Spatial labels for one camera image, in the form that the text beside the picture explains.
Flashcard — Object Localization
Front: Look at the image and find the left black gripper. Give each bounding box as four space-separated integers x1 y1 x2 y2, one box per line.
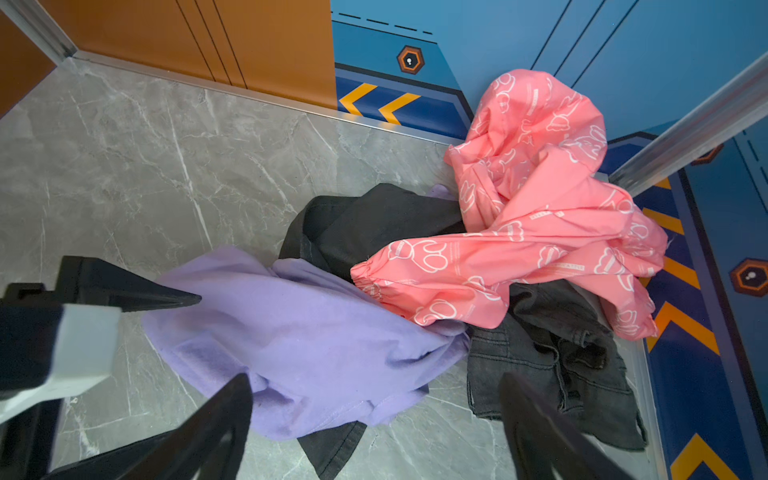
1 256 202 479

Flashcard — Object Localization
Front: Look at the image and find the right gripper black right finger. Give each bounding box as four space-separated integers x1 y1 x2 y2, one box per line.
499 373 630 480

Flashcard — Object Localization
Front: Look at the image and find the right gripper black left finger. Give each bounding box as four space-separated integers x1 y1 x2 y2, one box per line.
45 373 253 480

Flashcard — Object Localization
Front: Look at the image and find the purple cloth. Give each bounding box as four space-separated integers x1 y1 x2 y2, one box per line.
141 184 471 443

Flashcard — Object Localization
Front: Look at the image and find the pink patterned cloth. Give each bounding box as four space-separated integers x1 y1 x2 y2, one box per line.
350 70 667 340

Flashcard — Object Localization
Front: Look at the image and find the black denim garment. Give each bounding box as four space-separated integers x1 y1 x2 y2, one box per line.
279 184 648 452

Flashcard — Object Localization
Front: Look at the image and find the left aluminium corner post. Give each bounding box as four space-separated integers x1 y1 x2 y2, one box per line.
1 0 78 65

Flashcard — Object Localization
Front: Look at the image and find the aluminium corner post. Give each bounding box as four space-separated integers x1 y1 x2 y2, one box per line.
608 55 767 196
1 0 78 65

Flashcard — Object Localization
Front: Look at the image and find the right aluminium corner post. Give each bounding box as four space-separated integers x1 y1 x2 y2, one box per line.
608 55 767 196

